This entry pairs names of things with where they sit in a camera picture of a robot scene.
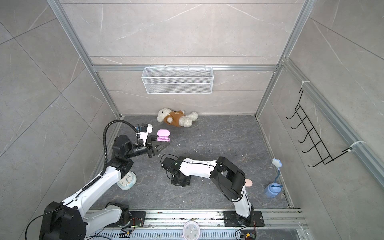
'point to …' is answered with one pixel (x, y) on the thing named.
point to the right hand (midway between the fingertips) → (178, 183)
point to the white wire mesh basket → (177, 80)
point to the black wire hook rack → (312, 134)
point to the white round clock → (191, 230)
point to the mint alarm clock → (128, 181)
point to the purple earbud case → (163, 135)
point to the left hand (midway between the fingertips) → (167, 139)
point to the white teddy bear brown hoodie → (178, 118)
